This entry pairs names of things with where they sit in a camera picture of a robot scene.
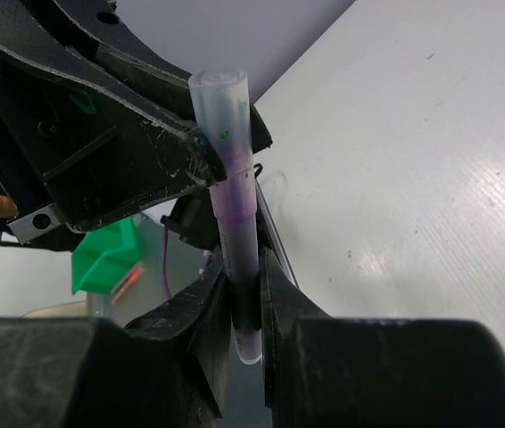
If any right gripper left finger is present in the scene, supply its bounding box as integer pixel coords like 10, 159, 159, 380
125, 251, 230, 419

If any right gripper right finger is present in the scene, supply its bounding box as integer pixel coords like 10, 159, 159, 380
256, 247, 329, 428

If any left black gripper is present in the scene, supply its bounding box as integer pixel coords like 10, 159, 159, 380
0, 17, 226, 250

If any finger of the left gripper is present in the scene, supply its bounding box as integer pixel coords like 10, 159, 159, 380
51, 1, 272, 152

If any purple highlighter pen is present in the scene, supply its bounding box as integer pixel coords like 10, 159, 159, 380
210, 148, 261, 365

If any clear pen cap pink tint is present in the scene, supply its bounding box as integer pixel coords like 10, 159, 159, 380
188, 69, 257, 224

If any green plastic bin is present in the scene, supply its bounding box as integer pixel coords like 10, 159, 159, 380
71, 217, 142, 295

